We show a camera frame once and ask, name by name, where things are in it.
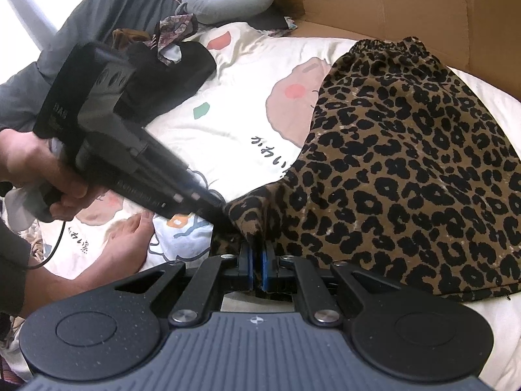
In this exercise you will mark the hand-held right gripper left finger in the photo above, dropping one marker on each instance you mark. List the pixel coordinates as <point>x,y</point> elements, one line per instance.
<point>246,271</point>

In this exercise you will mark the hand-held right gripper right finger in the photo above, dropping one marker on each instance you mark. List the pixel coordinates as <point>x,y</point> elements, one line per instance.
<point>266,271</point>

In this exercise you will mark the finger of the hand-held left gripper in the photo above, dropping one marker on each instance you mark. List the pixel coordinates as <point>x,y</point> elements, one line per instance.
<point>199,203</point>

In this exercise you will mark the leopard print skirt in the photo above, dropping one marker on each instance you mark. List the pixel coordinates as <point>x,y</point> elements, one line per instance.
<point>407,171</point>

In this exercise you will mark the person's left hand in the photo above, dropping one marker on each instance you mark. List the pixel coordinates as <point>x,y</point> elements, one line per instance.
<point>28,163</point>

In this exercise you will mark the black garment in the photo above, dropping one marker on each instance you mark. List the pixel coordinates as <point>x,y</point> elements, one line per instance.
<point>171,81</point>

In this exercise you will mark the person's bare foot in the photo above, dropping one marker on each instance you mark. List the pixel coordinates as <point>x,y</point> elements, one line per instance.
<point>126,240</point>

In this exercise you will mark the brown cloth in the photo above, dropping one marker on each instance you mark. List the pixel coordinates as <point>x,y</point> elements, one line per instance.
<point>128,37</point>

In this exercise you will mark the grey cloth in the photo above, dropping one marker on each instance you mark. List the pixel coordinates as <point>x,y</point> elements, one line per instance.
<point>110,12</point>

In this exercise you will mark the patterned scarf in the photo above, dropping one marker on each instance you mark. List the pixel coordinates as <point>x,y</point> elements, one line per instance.
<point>173,34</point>

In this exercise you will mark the bear printed white blanket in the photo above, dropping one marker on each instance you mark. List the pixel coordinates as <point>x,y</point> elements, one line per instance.
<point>228,89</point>

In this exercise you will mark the person's grey pants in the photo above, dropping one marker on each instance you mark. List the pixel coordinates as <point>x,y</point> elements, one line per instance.
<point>12,269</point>

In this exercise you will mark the white patterned cloth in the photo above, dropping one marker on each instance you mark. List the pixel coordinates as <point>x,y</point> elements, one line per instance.
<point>12,346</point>

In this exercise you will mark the low cardboard panel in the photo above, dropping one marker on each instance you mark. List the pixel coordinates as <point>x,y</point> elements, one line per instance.
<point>386,4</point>

